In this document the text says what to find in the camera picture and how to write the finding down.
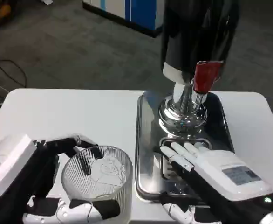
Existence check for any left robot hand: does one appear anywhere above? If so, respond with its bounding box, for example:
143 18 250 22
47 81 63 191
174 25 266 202
0 133 121 224

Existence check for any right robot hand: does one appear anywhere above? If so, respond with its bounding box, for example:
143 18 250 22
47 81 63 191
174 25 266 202
154 141 273 224

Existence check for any clear ribbed glass cup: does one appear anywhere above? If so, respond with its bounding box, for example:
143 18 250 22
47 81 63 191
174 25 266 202
61 145 134 224

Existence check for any steel drip tray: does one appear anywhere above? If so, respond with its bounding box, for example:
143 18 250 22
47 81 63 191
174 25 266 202
135 90 235 209

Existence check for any black drink dispenser chrome base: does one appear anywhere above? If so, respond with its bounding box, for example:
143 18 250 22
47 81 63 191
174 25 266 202
158 0 241 135

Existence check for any blue and white cabinet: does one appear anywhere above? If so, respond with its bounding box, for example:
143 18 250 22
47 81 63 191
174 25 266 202
82 0 165 38

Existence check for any black floor cable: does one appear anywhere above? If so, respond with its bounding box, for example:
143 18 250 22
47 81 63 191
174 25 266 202
0 35 27 87

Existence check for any red tap handle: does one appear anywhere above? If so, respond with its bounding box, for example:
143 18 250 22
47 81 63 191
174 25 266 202
193 60 225 94

